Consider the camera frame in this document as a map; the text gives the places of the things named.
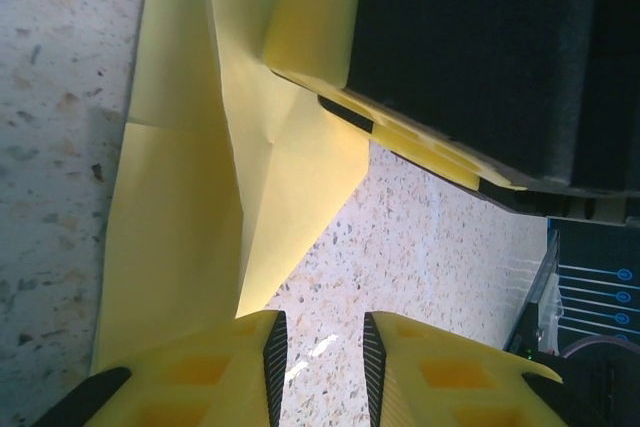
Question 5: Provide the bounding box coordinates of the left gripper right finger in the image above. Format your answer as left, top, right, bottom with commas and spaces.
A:
363, 311, 576, 427

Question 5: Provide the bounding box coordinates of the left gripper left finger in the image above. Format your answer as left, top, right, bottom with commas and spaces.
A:
32, 310, 289, 427

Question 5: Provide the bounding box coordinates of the aluminium side rail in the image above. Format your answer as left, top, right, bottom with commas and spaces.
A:
502, 229, 564, 356

